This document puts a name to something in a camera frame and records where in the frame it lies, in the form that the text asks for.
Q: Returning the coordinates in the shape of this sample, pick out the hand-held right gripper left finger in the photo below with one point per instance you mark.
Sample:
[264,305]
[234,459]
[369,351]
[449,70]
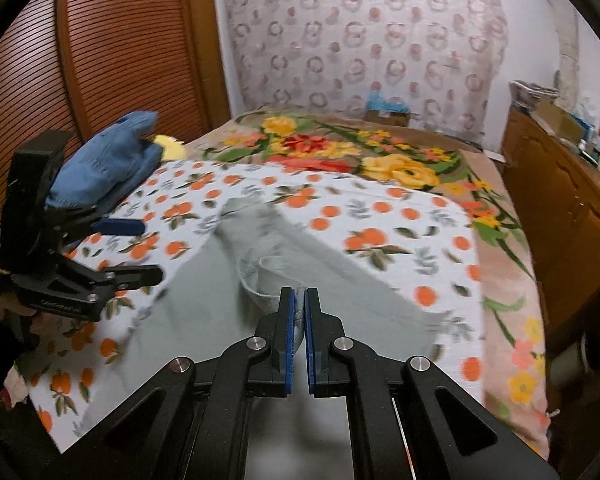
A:
[289,340]

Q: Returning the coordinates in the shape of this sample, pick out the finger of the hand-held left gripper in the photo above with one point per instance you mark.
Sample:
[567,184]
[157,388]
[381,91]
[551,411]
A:
[122,227]
[140,275]

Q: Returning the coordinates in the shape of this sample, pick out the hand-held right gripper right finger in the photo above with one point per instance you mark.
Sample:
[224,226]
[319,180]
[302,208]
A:
[310,345]

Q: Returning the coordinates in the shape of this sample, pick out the grey pants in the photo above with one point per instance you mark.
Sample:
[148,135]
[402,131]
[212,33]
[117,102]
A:
[205,285]

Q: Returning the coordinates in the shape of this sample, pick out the person's left forearm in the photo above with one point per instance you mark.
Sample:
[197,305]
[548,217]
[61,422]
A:
[0,355]

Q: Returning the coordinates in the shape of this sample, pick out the blue jeans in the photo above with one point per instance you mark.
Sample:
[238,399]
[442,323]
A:
[105,160]

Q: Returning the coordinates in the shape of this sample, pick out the yellow plush toy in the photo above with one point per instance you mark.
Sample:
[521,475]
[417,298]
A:
[172,149]

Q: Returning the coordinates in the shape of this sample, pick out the orange print bed sheet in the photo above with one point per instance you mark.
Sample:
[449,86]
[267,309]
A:
[380,220]

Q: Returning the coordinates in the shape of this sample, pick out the wooden louvered wardrobe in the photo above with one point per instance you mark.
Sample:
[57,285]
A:
[105,35]

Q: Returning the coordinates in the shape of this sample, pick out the floral blanket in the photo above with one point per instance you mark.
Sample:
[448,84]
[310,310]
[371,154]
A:
[405,160]

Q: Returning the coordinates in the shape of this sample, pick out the small cardboard box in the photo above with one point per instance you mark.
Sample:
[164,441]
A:
[392,120]

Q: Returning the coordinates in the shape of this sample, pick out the blue plastic bag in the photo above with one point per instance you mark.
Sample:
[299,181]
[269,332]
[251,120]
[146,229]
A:
[385,101]

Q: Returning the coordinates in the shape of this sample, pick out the wooden cabinet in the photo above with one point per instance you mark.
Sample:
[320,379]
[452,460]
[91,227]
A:
[555,200]

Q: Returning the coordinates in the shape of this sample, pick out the flat cardboard box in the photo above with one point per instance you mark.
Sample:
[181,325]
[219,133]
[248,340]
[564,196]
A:
[557,120]

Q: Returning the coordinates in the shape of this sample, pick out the white wrapped pipe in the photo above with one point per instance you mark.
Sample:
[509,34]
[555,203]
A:
[567,50]

